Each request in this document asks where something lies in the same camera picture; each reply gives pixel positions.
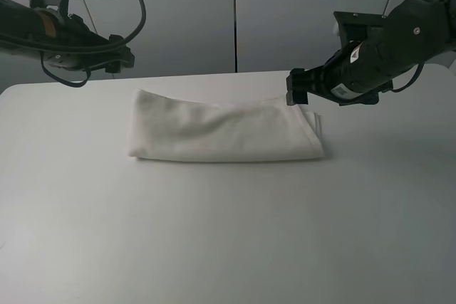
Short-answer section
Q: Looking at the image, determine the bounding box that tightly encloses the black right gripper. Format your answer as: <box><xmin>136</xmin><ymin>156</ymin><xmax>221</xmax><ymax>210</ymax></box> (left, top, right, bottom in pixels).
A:
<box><xmin>286</xmin><ymin>42</ymin><xmax>393</xmax><ymax>106</ymax></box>

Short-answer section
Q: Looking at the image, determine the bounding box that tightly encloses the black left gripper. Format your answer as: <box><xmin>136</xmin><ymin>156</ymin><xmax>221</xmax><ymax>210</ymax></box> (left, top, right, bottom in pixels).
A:
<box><xmin>38</xmin><ymin>11</ymin><xmax>135</xmax><ymax>73</ymax></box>

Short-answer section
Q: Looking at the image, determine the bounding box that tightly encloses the white towel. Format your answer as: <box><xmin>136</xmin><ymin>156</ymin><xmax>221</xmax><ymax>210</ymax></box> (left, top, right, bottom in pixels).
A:
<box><xmin>128</xmin><ymin>90</ymin><xmax>325</xmax><ymax>163</ymax></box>

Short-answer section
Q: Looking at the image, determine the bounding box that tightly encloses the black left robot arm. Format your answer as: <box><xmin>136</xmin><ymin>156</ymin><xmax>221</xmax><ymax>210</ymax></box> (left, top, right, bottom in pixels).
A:
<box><xmin>1</xmin><ymin>0</ymin><xmax>135</xmax><ymax>73</ymax></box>

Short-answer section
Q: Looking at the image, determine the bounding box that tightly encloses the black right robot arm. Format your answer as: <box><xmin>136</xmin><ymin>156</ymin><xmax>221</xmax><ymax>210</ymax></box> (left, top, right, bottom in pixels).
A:
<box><xmin>286</xmin><ymin>0</ymin><xmax>455</xmax><ymax>106</ymax></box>

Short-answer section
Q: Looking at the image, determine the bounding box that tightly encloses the left camera cable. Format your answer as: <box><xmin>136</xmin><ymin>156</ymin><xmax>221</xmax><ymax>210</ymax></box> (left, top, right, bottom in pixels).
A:
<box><xmin>0</xmin><ymin>0</ymin><xmax>147</xmax><ymax>88</ymax></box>

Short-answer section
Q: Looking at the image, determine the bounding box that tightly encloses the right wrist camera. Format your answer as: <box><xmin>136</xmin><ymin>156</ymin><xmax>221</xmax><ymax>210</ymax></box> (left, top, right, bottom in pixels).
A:
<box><xmin>333</xmin><ymin>11</ymin><xmax>386</xmax><ymax>47</ymax></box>

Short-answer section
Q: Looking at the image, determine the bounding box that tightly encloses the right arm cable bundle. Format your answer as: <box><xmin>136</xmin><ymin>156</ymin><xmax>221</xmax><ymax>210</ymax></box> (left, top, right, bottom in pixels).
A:
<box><xmin>377</xmin><ymin>61</ymin><xmax>425</xmax><ymax>95</ymax></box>

